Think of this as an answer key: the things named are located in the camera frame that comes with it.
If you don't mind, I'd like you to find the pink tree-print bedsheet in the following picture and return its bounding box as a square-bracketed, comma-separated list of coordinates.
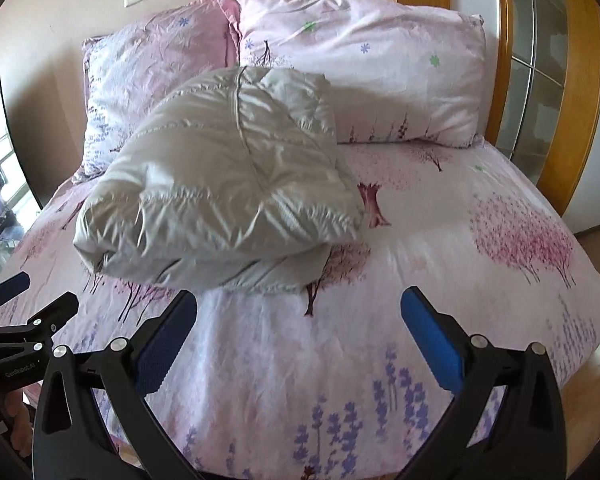
[0, 139, 600, 480]

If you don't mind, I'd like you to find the white down jacket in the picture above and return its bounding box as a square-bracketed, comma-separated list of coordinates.
[74, 66, 367, 295]

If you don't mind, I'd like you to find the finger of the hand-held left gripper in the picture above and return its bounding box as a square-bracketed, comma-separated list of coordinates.
[0, 292, 80, 347]
[0, 271, 32, 312]

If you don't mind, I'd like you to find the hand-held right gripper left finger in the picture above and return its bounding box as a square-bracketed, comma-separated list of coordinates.
[32, 290, 206, 480]

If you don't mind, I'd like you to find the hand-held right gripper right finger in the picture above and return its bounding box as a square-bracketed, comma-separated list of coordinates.
[395, 286, 567, 480]

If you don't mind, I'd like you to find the wooden framed glass headboard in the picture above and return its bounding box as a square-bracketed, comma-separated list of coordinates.
[391, 0, 600, 234]

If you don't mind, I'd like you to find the window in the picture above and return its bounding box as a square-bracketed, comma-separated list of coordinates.
[0, 127, 40, 243]

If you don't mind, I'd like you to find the pink tree-print pillow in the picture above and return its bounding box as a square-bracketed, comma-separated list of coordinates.
[231, 0, 489, 150]
[80, 0, 242, 184]

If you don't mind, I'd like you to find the person's left hand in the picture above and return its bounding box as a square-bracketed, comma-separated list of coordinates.
[2, 389, 40, 463]

